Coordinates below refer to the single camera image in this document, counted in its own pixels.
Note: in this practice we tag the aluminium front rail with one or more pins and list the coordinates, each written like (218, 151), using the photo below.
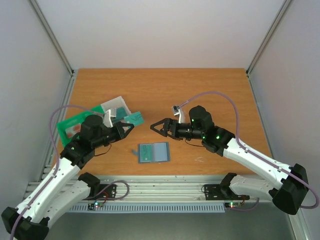
(184, 188)

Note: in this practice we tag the left small circuit board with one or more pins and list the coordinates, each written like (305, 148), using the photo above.
(96, 205)

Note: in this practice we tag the teal credit card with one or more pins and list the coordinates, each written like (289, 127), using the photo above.
(120, 114)

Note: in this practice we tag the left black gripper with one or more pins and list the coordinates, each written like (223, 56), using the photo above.
(120, 133)

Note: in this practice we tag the teal leather card holder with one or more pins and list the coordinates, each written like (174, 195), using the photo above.
(161, 152)

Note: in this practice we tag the red white card in bin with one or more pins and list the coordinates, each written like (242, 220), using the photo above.
(73, 130)

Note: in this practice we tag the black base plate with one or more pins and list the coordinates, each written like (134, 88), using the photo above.
(212, 192)
(103, 192)

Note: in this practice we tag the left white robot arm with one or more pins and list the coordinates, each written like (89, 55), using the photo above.
(33, 217)

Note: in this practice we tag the teal vip card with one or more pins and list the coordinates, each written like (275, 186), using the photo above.
(145, 153)
(135, 118)

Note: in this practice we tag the left aluminium side rail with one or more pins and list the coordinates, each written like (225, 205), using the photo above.
(49, 153)

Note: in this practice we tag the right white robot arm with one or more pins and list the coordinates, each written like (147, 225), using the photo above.
(280, 183)

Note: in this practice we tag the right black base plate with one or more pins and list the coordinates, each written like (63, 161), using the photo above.
(212, 192)

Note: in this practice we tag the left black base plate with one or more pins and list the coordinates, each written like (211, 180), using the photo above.
(103, 192)

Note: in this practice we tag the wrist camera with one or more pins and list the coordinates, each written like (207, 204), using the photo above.
(179, 113)
(109, 115)

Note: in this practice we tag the aluminium side rail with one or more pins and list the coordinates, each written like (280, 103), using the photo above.
(259, 110)
(49, 153)

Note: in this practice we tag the small circuit board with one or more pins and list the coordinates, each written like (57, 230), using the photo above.
(233, 205)
(96, 205)

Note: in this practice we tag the green two-compartment bin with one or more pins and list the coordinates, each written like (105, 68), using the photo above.
(63, 125)

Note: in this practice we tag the right small circuit board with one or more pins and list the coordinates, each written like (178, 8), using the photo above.
(233, 205)

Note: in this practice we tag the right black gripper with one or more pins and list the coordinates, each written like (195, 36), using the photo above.
(171, 128)

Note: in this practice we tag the grey slotted cable duct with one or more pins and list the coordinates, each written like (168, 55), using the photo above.
(146, 208)

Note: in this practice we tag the white plastic bin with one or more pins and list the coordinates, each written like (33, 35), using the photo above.
(115, 103)

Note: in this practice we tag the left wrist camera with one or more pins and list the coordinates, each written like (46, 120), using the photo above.
(109, 115)

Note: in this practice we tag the right aluminium frame post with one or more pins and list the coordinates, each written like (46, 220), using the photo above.
(286, 4)

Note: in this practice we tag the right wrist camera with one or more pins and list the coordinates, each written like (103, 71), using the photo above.
(179, 113)

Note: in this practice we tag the left aluminium frame post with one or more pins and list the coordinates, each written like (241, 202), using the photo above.
(47, 28)

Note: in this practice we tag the right aluminium side rail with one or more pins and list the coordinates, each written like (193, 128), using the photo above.
(259, 110)

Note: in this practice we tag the aluminium frame post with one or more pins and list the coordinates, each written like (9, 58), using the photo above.
(47, 28)
(286, 4)

